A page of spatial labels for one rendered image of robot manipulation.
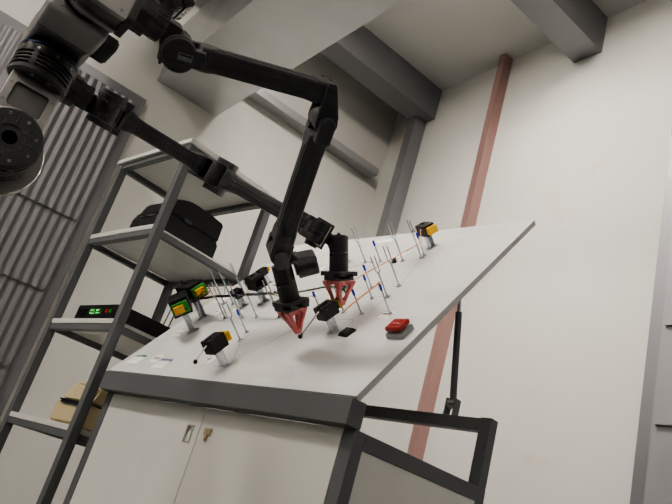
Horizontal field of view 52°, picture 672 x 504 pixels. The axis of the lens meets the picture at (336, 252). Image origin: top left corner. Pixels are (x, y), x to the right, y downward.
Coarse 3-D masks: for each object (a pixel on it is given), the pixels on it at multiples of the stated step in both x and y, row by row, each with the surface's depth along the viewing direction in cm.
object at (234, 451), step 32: (224, 416) 195; (256, 416) 186; (224, 448) 189; (256, 448) 180; (288, 448) 173; (320, 448) 166; (192, 480) 191; (224, 480) 183; (256, 480) 175; (288, 480) 168; (320, 480) 161
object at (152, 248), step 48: (192, 144) 281; (192, 192) 327; (96, 240) 299; (144, 240) 286; (48, 336) 289; (96, 336) 290; (144, 336) 260; (96, 384) 245; (0, 432) 273; (48, 432) 248; (48, 480) 232
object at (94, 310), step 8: (112, 304) 266; (80, 312) 281; (88, 312) 276; (96, 312) 272; (104, 312) 266; (112, 312) 263; (136, 312) 264; (128, 320) 262; (136, 320) 264; (144, 320) 267; (152, 320) 269; (136, 328) 264; (144, 328) 266; (152, 328) 269; (160, 328) 271; (168, 328) 274
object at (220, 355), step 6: (210, 336) 207; (216, 336) 205; (222, 336) 206; (204, 342) 204; (210, 342) 203; (216, 342) 204; (222, 342) 206; (204, 348) 204; (210, 348) 203; (216, 348) 204; (222, 348) 206; (210, 354) 205; (216, 354) 207; (222, 354) 207; (222, 360) 207; (222, 366) 208
